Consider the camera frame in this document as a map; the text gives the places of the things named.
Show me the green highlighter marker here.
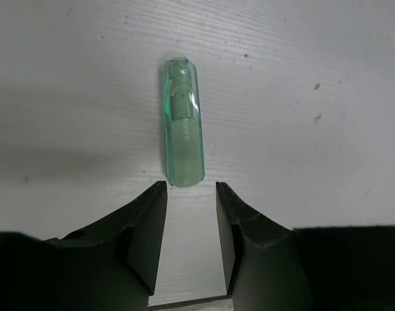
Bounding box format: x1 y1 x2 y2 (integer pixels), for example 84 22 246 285
161 57 205 188

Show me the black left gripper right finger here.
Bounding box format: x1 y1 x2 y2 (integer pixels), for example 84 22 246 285
216 182 395 310

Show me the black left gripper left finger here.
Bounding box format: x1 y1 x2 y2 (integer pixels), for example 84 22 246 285
0 181 168 310

